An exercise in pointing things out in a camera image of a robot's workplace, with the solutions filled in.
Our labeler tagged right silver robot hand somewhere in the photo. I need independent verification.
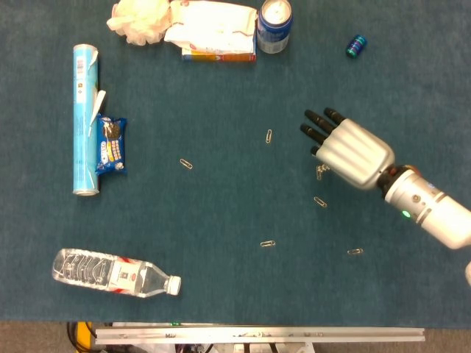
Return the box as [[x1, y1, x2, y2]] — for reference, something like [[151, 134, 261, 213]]
[[300, 107, 396, 190]]

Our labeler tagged small blue green cylinder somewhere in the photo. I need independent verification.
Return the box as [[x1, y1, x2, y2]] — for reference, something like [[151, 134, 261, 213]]
[[344, 34, 369, 59]]

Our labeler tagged blue soda can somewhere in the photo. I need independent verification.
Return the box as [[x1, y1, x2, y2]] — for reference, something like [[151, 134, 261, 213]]
[[256, 0, 294, 55]]

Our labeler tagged orange and white box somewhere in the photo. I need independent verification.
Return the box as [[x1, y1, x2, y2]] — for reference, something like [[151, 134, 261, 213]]
[[181, 46, 258, 63]]

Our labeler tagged white tissue pack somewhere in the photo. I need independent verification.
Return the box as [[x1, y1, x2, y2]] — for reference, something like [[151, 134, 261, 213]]
[[163, 0, 258, 55]]

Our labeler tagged blue Oreo cookie pack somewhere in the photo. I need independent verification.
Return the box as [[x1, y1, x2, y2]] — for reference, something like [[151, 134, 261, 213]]
[[94, 113, 129, 177]]

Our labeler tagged white mesh bath pouf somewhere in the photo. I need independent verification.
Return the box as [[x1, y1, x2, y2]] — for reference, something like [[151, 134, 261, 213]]
[[106, 0, 173, 46]]

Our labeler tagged clear plastic water bottle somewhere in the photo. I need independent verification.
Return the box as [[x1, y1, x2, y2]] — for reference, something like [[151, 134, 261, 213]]
[[52, 248, 183, 299]]

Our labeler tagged light blue wrap roll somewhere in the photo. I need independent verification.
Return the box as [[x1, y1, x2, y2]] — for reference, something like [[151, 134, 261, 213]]
[[71, 43, 102, 197]]

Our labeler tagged aluminium profile rail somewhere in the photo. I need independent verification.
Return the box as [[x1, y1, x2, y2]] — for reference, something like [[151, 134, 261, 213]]
[[94, 327, 426, 346]]

